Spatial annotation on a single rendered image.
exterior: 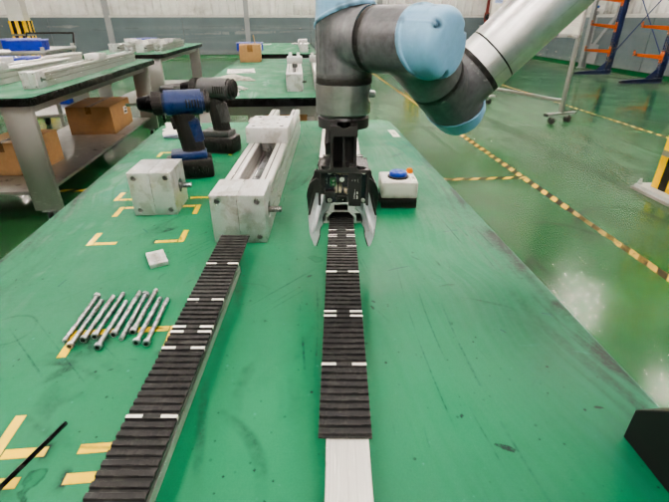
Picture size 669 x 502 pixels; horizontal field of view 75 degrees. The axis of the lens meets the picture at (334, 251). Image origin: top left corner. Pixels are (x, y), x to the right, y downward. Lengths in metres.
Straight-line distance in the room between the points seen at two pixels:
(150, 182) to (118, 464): 0.65
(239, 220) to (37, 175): 2.43
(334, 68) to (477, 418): 0.44
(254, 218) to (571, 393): 0.57
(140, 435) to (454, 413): 0.32
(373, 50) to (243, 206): 0.39
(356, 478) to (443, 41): 0.43
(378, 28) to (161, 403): 0.46
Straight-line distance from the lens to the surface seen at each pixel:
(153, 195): 1.01
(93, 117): 4.61
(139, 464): 0.45
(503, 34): 0.64
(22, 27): 11.95
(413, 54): 0.52
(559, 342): 0.66
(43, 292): 0.82
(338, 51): 0.59
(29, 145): 3.13
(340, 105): 0.60
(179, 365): 0.53
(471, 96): 0.63
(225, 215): 0.83
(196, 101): 1.19
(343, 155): 0.60
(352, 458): 0.43
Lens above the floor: 1.16
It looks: 28 degrees down
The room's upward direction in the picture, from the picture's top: straight up
